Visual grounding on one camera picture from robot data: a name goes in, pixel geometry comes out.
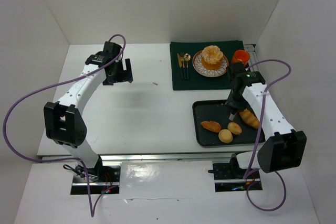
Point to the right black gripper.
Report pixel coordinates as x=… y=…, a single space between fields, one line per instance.
x=235 y=105

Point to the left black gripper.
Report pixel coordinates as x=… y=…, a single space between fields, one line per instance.
x=124 y=70

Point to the large round orange bread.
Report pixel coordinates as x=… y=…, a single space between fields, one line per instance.
x=212 y=57

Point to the metal tongs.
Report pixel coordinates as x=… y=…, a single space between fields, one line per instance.
x=232 y=114

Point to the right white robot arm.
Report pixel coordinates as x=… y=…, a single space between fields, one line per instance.
x=278 y=146

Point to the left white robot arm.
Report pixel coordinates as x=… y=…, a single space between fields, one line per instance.
x=63 y=119

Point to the long striped baguette bread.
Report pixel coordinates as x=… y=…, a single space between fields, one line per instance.
x=249 y=118

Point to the brown croissant bread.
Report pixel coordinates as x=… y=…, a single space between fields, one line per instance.
x=211 y=126

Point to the orange mug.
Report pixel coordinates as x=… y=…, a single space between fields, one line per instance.
x=241 y=56

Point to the dark green cloth mat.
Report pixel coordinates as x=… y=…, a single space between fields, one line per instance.
x=196 y=81

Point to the patterned ceramic plate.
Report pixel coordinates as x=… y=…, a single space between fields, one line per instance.
x=199 y=68

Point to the small oval yellow bun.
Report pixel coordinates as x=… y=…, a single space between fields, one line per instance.
x=234 y=128

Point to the round flat yellow bun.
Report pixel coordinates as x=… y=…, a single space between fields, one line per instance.
x=225 y=136

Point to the gold knife black handle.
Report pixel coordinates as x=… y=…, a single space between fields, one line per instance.
x=179 y=60

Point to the gold spoon black handle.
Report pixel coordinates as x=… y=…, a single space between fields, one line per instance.
x=187 y=58

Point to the gold fork black handle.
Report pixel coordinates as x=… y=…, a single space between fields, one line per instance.
x=182 y=65

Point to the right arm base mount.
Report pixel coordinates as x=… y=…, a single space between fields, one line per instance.
x=228 y=177

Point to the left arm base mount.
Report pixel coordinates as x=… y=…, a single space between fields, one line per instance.
x=108 y=182

